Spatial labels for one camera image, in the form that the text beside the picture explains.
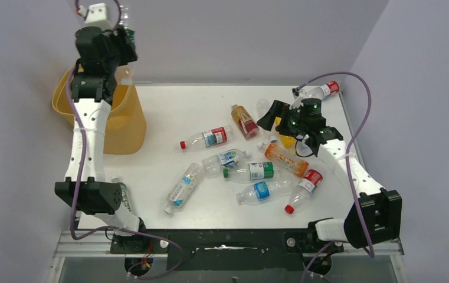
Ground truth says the red cap bottle far corner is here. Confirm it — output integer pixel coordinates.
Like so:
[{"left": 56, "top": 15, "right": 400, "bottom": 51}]
[{"left": 300, "top": 81, "right": 342, "bottom": 100}]

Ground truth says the red label bottle near right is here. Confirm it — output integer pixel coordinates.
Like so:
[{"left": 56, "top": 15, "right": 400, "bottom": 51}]
[{"left": 284, "top": 168, "right": 324, "bottom": 215}]

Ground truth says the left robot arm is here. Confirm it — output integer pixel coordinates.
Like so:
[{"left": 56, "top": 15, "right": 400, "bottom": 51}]
[{"left": 54, "top": 25, "right": 145, "bottom": 240}]

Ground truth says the aluminium rail frame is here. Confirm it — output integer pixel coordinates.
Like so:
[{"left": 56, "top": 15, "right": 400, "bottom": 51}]
[{"left": 47, "top": 231, "right": 411, "bottom": 282}]

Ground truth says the red white label water bottle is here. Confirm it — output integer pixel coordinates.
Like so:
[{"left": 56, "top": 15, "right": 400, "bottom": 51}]
[{"left": 179, "top": 125, "right": 234, "bottom": 151}]

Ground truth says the green tea bottle table edge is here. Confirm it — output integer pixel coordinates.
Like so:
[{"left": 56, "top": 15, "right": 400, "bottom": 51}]
[{"left": 111, "top": 177, "right": 133, "bottom": 212}]

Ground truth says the orange drink bottle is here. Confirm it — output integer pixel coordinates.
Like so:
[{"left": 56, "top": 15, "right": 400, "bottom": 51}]
[{"left": 257, "top": 142, "right": 309, "bottom": 177}]

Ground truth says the yellow juice bottle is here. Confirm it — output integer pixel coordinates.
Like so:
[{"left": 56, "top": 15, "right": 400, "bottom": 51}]
[{"left": 280, "top": 134, "right": 296, "bottom": 154}]

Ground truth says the red label tea bottle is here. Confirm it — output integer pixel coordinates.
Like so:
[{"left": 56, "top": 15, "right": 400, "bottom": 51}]
[{"left": 231, "top": 104, "right": 259, "bottom": 140}]

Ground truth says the yellow mesh waste bin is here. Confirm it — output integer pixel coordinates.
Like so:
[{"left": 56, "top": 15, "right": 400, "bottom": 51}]
[{"left": 51, "top": 67, "right": 148, "bottom": 156}]

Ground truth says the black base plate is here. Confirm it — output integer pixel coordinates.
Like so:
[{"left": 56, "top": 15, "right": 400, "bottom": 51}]
[{"left": 110, "top": 228, "right": 325, "bottom": 271}]

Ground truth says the blue label clear bottle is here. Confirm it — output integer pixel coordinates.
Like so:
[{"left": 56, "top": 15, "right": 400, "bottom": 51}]
[{"left": 235, "top": 179, "right": 295, "bottom": 205}]

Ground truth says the clear unlabelled bottle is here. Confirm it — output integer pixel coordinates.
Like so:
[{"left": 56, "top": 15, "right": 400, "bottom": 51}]
[{"left": 256, "top": 99, "right": 278, "bottom": 143}]

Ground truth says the green cap water bottle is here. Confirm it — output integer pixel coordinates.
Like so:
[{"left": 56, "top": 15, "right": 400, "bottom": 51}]
[{"left": 222, "top": 162, "right": 283, "bottom": 183}]

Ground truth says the blue white label crushed bottle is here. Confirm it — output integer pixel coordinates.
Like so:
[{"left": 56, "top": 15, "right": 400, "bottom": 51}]
[{"left": 202, "top": 149, "right": 252, "bottom": 177}]

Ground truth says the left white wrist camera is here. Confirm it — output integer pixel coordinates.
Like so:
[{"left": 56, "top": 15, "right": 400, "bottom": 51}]
[{"left": 74, "top": 1, "right": 122, "bottom": 30}]

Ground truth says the small blue label bottle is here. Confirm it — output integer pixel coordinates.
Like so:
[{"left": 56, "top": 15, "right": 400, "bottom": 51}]
[{"left": 295, "top": 135, "right": 313, "bottom": 158}]

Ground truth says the blue label bottle lower left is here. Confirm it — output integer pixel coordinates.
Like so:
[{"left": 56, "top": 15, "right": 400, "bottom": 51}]
[{"left": 163, "top": 163, "right": 205, "bottom": 215}]

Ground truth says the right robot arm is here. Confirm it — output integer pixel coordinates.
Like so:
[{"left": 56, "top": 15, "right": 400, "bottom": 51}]
[{"left": 257, "top": 98, "right": 402, "bottom": 252}]

